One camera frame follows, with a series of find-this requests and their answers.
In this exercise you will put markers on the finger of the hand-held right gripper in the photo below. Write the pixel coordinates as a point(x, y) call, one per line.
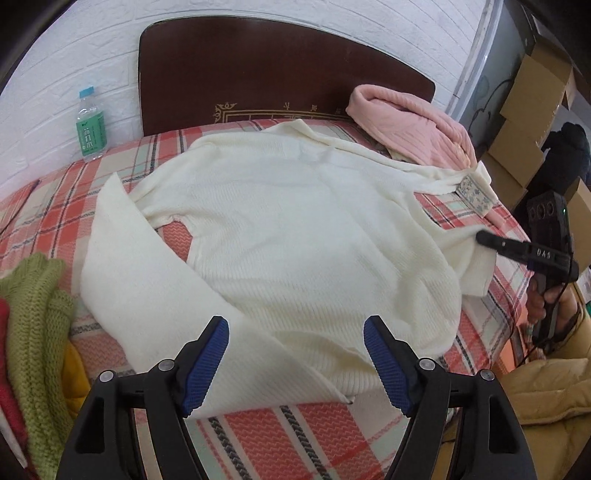
point(501, 244)

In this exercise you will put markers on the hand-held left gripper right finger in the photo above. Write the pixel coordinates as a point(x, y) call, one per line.
point(385, 364)

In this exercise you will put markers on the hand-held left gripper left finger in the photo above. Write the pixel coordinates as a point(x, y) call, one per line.
point(208, 364)

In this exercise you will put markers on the cream knit sweater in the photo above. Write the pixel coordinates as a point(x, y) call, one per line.
point(295, 240)

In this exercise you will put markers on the person's right forearm tan sleeve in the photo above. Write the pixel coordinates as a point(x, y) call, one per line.
point(551, 387)

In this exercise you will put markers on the person's right hand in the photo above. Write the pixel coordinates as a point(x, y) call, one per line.
point(537, 300)

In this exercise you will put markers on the cardboard box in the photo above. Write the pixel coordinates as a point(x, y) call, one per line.
point(582, 217)
point(538, 83)
point(517, 150)
point(503, 184)

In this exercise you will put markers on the floral patterned cloth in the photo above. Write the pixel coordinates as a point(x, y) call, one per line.
point(475, 194)

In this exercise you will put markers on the dark cloth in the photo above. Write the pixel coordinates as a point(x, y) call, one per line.
point(570, 147)

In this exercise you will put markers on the plaid bed sheet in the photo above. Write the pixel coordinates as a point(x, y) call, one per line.
point(295, 443)

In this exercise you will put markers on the yellow garment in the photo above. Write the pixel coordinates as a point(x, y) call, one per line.
point(76, 378)

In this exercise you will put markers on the pink knit sweater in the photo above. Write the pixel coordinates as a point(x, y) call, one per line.
point(411, 122)

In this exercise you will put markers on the green knit sweater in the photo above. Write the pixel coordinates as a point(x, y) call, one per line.
point(39, 337)

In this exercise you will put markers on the red knit garment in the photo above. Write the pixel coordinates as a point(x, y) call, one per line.
point(11, 387)

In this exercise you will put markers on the green label water bottle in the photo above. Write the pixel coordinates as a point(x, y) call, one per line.
point(90, 124)

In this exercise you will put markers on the dark wooden headboard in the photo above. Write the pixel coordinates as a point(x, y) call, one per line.
point(258, 74)

